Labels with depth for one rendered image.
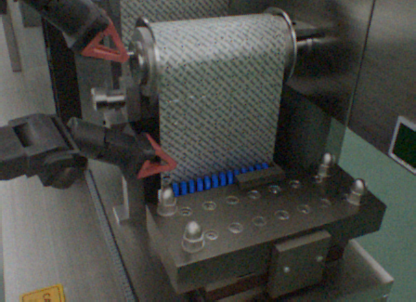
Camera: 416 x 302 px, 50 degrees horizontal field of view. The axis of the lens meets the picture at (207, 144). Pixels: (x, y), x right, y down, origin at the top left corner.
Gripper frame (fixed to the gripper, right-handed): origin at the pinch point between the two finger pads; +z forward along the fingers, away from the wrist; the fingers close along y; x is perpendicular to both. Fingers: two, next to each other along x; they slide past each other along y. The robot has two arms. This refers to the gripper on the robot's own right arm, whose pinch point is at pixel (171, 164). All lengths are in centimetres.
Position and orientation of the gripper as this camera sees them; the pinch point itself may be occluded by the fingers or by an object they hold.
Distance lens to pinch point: 81.4
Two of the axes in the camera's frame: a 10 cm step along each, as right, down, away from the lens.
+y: 4.0, 4.9, -7.8
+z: 7.8, 2.7, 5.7
